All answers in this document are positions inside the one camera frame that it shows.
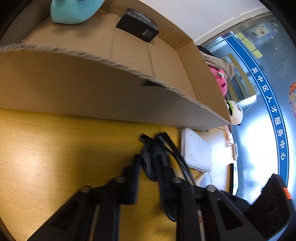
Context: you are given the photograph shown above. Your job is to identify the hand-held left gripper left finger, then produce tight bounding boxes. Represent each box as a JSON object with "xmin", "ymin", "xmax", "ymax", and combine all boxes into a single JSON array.
[{"xmin": 28, "ymin": 154, "xmax": 142, "ymax": 241}]

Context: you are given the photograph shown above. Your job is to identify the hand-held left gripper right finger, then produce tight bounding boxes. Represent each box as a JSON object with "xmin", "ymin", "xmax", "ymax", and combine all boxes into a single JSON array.
[{"xmin": 157, "ymin": 153, "xmax": 266, "ymax": 241}]

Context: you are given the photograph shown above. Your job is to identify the black sunglasses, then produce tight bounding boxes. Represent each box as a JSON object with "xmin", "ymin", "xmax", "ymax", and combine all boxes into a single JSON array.
[{"xmin": 140, "ymin": 132, "xmax": 199, "ymax": 222}]

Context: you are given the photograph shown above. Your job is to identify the torn cardboard box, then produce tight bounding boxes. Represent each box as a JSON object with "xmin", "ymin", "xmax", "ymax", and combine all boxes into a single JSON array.
[{"xmin": 0, "ymin": 0, "xmax": 233, "ymax": 131}]

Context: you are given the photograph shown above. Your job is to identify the white flat case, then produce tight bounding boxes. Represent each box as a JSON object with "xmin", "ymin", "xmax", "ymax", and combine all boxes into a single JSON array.
[{"xmin": 180, "ymin": 127, "xmax": 213, "ymax": 173}]

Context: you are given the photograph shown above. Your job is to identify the white round plush toy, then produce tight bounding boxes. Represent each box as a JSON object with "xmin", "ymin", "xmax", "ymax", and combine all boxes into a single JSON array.
[{"xmin": 226, "ymin": 100, "xmax": 244, "ymax": 126}]

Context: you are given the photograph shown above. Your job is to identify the pink plush toy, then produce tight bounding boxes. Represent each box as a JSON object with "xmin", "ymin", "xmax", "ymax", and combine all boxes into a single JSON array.
[{"xmin": 208, "ymin": 65, "xmax": 228, "ymax": 96}]

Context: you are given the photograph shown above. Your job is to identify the blue banner strip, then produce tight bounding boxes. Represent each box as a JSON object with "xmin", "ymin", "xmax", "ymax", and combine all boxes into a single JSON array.
[{"xmin": 225, "ymin": 35, "xmax": 289, "ymax": 183}]

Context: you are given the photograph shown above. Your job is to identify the beige cloth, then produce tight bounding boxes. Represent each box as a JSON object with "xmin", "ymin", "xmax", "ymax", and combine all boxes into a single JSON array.
[{"xmin": 196, "ymin": 45, "xmax": 235, "ymax": 79}]

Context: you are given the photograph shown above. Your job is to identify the small black box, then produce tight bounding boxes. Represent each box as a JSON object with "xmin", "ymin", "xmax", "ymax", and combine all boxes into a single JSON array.
[{"xmin": 116, "ymin": 8, "xmax": 160, "ymax": 43}]

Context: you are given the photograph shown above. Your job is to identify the pastel plush toy green tuft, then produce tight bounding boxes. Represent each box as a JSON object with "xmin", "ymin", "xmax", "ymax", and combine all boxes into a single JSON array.
[{"xmin": 50, "ymin": 0, "xmax": 105, "ymax": 25}]

